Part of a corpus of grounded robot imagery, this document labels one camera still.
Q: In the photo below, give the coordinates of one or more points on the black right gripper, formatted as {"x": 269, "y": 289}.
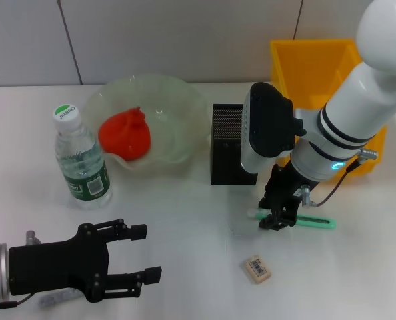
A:
{"x": 284, "y": 190}

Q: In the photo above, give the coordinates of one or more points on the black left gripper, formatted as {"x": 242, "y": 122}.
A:
{"x": 58, "y": 266}

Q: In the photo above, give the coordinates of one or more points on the mint green utility knife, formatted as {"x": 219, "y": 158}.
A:
{"x": 318, "y": 222}

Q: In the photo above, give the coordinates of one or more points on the clear green-labelled water bottle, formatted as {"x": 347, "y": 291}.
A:
{"x": 81, "y": 160}

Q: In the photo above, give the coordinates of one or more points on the orange fruit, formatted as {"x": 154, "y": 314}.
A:
{"x": 124, "y": 136}

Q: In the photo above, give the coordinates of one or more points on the beige eraser with barcode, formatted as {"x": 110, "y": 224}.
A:
{"x": 258, "y": 270}

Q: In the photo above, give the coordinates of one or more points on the black mesh pen holder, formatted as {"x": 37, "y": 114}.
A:
{"x": 226, "y": 160}

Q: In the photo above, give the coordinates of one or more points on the grey glitter pen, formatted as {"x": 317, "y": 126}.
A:
{"x": 59, "y": 296}

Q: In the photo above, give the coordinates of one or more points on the pale green wavy glass plate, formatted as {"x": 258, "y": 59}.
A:
{"x": 174, "y": 113}

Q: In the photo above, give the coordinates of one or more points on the yellow plastic bin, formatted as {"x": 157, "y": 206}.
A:
{"x": 308, "y": 66}

